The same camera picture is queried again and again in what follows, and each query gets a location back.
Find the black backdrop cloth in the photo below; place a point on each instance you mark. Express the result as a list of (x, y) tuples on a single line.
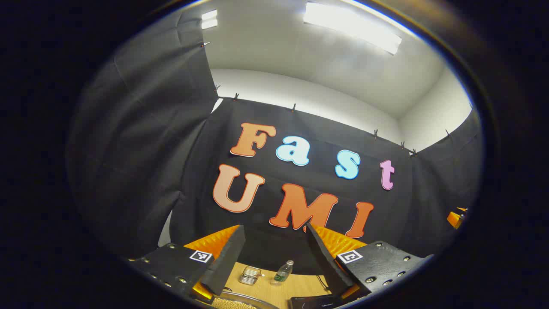
[(141, 163)]

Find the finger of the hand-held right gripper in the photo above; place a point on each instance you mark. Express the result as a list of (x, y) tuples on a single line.
[(455, 218)]

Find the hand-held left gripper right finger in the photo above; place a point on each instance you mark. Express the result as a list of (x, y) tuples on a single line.
[(326, 262)]

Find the clear plastic water bottle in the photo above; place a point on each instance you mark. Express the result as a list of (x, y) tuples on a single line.
[(283, 273)]

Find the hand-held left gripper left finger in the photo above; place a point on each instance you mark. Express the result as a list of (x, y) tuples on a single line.
[(227, 262)]

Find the ceiling light panel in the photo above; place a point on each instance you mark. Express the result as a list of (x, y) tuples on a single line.
[(209, 19), (351, 26)]

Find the black induction cooktop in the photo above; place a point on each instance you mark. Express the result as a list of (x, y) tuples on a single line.
[(313, 303)]

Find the steel pot with soybeans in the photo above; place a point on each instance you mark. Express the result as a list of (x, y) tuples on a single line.
[(231, 304)]

